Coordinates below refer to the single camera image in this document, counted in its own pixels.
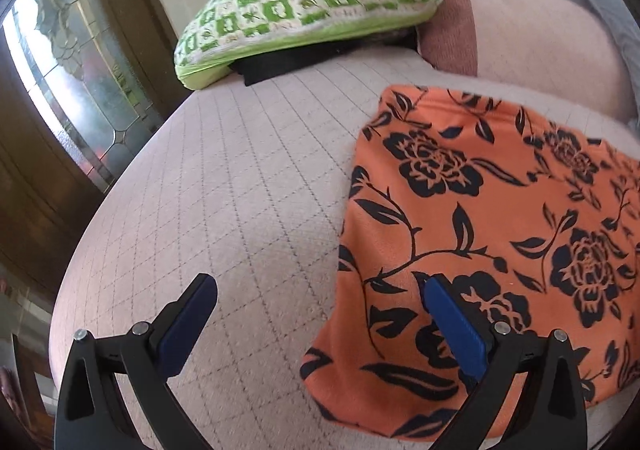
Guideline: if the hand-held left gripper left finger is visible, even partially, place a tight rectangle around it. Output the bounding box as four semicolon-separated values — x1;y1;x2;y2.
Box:
56;273;219;450

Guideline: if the pink quilted mattress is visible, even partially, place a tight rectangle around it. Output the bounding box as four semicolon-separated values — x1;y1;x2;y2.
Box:
47;47;640;450

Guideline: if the wooden door with leaded glass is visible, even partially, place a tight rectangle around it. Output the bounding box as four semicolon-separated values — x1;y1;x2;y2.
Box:
0;0;193;303

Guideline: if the orange black floral blouse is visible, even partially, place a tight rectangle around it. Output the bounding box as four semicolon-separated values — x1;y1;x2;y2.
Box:
300;85;640;441

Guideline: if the black cloth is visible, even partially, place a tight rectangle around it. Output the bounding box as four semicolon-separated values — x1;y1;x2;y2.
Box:
232;27;421;87

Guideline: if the pink bolster cushion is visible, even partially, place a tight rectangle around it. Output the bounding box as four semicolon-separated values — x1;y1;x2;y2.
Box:
417;0;640;123

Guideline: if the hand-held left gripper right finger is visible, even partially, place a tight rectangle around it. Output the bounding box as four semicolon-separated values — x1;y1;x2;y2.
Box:
424;274;589;450

